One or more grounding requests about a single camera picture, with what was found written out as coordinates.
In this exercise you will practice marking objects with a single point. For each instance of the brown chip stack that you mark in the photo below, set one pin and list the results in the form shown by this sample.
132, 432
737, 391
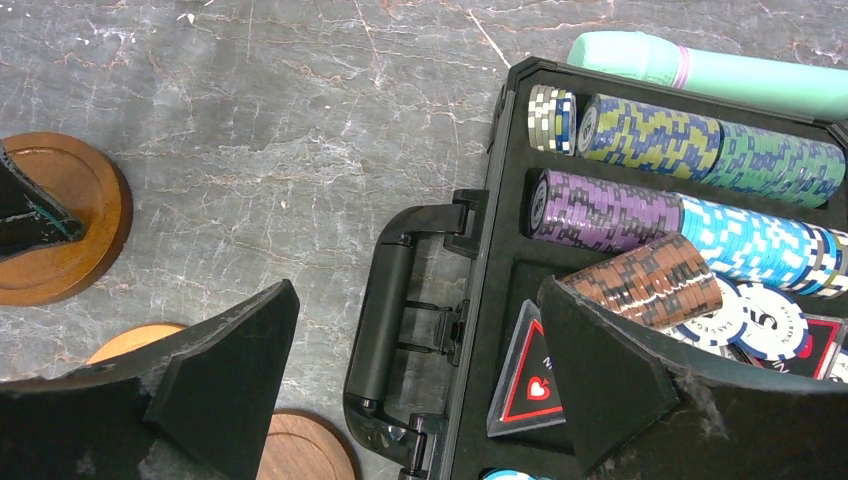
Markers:
658, 285

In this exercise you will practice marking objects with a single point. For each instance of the dark brown wooden coaster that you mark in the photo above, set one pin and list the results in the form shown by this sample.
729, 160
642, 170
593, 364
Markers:
302, 445

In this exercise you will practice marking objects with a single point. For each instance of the black open carrying case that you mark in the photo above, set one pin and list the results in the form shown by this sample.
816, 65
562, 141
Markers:
507, 268

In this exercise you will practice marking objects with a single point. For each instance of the light orange wooden coaster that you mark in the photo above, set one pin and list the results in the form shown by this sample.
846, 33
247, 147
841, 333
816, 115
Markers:
134, 339

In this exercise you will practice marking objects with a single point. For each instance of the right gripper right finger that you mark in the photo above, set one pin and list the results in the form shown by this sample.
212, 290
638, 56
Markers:
641, 405

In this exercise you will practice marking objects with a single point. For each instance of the light blue chip stack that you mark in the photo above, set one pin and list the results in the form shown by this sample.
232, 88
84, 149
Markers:
746, 245

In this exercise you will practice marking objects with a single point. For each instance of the green chip stack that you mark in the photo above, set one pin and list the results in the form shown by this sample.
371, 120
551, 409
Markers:
778, 166

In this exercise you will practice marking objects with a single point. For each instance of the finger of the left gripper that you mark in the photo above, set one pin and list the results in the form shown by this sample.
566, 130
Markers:
31, 219

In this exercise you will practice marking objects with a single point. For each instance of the teal cylindrical handle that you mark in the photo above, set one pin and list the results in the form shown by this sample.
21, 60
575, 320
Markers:
813, 91

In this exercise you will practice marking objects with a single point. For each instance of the purple chip stack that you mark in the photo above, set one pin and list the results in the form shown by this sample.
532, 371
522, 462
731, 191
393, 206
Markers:
599, 215

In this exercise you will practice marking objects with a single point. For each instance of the black triangular dealer card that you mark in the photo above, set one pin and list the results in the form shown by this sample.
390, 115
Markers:
526, 396

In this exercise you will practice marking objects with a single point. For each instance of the loose white poker chips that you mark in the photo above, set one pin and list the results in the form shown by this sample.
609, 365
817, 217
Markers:
759, 319

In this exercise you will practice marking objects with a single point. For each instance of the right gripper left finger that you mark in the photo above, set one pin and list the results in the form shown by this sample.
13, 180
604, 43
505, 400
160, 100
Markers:
196, 404

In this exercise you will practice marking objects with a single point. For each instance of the large brown wooden saucer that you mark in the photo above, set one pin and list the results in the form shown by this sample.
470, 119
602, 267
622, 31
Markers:
93, 188

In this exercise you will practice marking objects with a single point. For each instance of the blue yellow chip stack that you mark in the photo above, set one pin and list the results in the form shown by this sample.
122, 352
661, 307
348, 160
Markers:
649, 138

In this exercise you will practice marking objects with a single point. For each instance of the white blue chip stack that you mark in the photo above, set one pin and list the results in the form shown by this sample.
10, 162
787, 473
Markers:
552, 120

